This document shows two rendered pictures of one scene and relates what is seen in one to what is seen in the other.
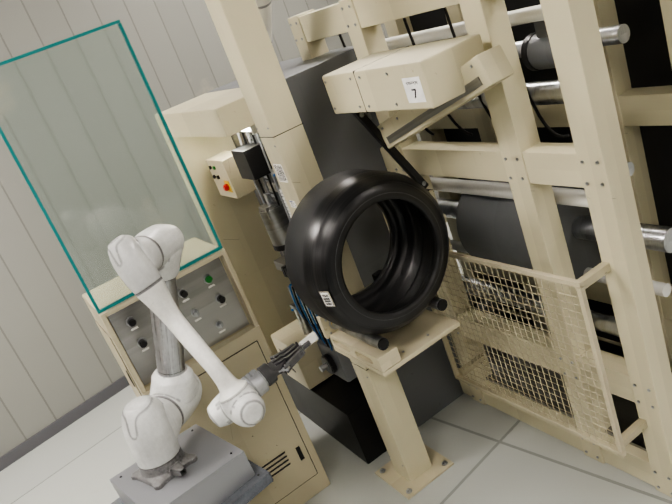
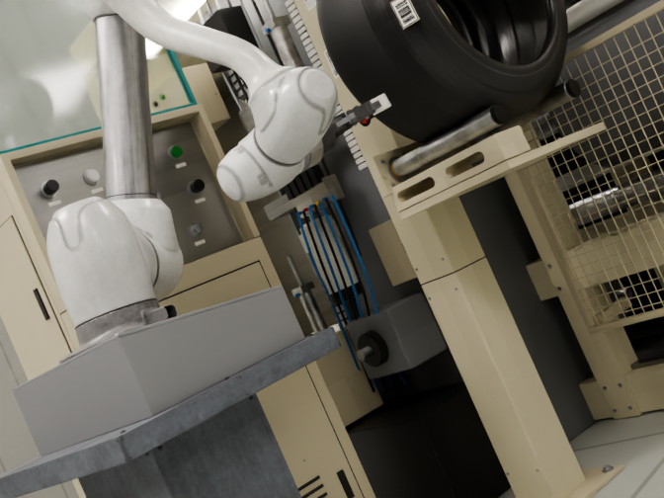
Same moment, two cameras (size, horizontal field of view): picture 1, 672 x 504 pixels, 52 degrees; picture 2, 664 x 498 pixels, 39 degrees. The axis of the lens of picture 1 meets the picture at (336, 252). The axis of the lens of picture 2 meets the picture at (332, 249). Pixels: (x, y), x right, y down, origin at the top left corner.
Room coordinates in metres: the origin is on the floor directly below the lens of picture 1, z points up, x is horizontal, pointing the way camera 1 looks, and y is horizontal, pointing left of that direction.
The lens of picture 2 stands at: (0.37, 0.87, 0.74)
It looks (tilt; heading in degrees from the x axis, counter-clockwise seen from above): 1 degrees up; 345
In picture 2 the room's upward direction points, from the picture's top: 24 degrees counter-clockwise
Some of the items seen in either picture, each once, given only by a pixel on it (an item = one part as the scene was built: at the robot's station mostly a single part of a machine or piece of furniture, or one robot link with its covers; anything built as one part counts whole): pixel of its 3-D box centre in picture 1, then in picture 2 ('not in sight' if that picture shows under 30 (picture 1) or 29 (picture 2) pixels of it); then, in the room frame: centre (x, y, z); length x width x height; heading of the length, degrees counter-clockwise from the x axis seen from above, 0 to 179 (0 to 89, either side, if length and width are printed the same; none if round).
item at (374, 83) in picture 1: (399, 77); not in sight; (2.36, -0.42, 1.71); 0.61 x 0.25 x 0.15; 24
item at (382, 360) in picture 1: (363, 346); (456, 170); (2.29, 0.03, 0.83); 0.36 x 0.09 x 0.06; 24
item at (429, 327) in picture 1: (394, 335); (500, 170); (2.35, -0.09, 0.80); 0.37 x 0.36 x 0.02; 114
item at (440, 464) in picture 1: (413, 467); (552, 492); (2.57, 0.03, 0.01); 0.27 x 0.27 x 0.02; 24
